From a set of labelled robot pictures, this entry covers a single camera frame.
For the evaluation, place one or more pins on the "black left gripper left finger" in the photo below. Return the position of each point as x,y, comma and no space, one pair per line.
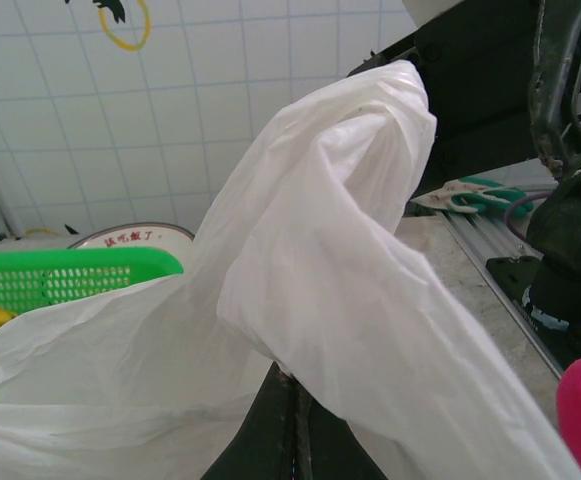
265,440

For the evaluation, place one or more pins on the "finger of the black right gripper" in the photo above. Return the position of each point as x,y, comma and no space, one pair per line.
485,150
480,65

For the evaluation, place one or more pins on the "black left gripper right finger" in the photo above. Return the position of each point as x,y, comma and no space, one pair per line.
330,450

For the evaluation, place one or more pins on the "white plastic bag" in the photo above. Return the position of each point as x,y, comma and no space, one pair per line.
320,225

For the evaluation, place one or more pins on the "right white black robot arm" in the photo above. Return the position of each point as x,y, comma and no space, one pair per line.
570,230

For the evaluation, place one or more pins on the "green white work glove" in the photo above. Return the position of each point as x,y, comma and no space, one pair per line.
490,195

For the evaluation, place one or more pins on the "round white printed plate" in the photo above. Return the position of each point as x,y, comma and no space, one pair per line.
135,235

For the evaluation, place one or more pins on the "green plastic basket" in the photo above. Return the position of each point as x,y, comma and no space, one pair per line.
95,257

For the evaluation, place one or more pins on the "aluminium mounting rail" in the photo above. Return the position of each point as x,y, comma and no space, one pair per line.
475,240

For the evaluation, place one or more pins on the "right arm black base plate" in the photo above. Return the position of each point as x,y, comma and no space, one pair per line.
510,270

